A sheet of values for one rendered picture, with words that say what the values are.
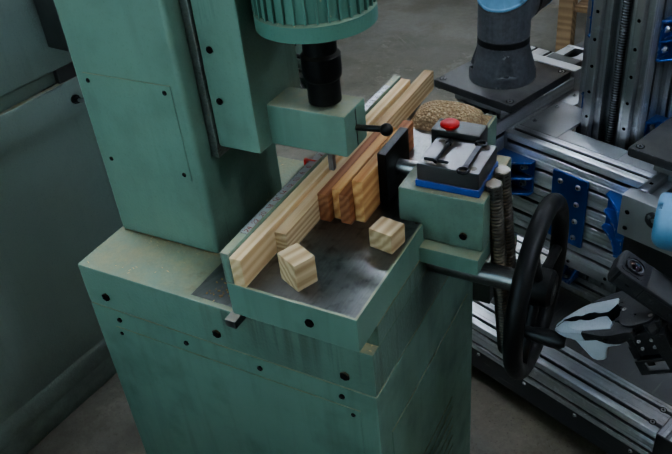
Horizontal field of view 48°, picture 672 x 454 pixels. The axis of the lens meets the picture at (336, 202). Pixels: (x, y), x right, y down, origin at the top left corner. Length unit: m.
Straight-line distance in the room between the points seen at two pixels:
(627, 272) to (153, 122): 0.73
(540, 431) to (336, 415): 0.91
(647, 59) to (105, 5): 1.05
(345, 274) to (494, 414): 1.07
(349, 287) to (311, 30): 0.35
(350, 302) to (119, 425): 1.27
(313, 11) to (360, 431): 0.64
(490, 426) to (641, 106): 0.88
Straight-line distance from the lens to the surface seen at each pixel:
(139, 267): 1.33
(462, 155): 1.13
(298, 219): 1.12
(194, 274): 1.28
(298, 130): 1.16
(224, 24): 1.10
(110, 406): 2.25
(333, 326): 1.03
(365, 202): 1.15
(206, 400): 1.42
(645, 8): 1.61
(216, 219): 1.28
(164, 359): 1.41
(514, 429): 2.04
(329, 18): 1.01
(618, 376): 1.88
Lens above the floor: 1.58
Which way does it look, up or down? 34 degrees down
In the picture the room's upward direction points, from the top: 6 degrees counter-clockwise
